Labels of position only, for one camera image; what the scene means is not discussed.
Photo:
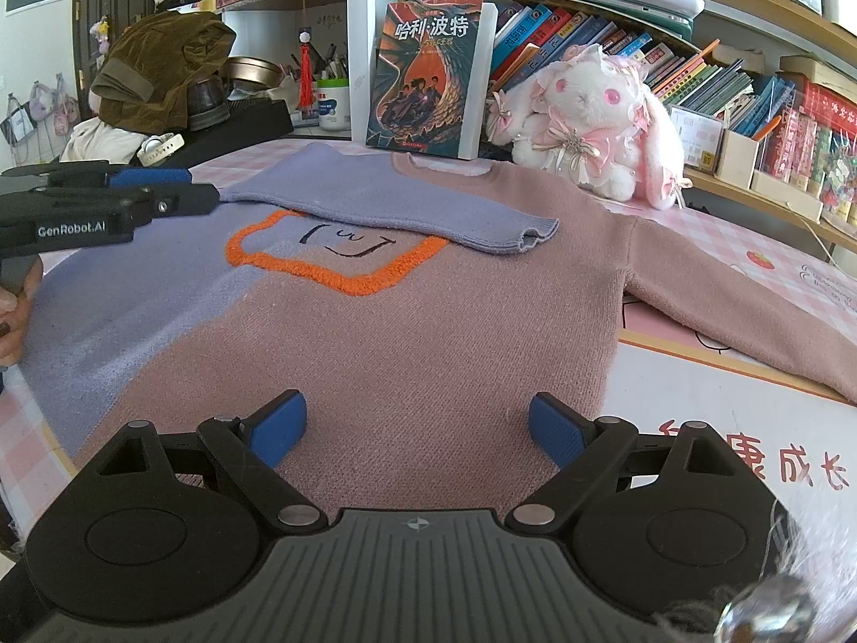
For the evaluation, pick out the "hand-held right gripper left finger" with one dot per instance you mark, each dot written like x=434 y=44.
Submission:
x=278 y=432

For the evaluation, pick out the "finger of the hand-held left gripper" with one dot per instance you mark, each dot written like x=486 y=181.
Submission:
x=150 y=177
x=187 y=199

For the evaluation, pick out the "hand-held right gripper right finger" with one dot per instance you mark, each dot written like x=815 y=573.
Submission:
x=559 y=432

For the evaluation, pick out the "purple and pink knit sweater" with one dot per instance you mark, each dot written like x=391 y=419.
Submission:
x=435 y=348

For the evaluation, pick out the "person's left hand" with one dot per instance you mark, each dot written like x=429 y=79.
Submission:
x=17 y=341

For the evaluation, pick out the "white wristwatch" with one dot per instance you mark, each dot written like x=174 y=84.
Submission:
x=161 y=149

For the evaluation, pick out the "cream cloth bag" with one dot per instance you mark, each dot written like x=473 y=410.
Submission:
x=100 y=140

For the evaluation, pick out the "dark leather shoe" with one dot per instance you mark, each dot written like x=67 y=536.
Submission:
x=209 y=104

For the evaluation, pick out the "black case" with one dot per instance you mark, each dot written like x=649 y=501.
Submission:
x=261 y=122

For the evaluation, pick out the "metal bowl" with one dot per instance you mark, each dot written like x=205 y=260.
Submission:
x=254 y=72

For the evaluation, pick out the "cartoon printed pink desk mat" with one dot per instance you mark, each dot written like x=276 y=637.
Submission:
x=703 y=428

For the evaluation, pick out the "white jar blue label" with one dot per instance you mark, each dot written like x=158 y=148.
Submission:
x=333 y=107

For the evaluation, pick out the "red tassel charm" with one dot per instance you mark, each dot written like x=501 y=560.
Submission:
x=306 y=73

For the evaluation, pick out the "bunch of pens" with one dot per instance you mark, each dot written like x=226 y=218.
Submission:
x=328 y=63

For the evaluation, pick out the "dragon cover novel book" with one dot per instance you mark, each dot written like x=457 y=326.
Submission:
x=428 y=80

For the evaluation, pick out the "white plush bunny pink dress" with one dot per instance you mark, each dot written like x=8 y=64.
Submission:
x=589 y=120

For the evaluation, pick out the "beige pen box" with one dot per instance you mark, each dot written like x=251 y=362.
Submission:
x=733 y=161

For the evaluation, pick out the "white barcode box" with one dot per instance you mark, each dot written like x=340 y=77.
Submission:
x=696 y=137

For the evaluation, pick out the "row of colourful thin books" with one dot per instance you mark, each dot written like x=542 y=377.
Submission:
x=703 y=84

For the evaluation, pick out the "colourful bead trinkets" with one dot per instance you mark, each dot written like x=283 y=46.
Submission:
x=842 y=181

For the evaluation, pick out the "red boxed book set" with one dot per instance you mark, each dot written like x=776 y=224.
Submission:
x=817 y=140

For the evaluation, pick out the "beige thick book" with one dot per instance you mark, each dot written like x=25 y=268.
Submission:
x=823 y=70

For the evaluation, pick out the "white frame wooden bookshelf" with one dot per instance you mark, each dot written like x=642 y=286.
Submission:
x=358 y=47

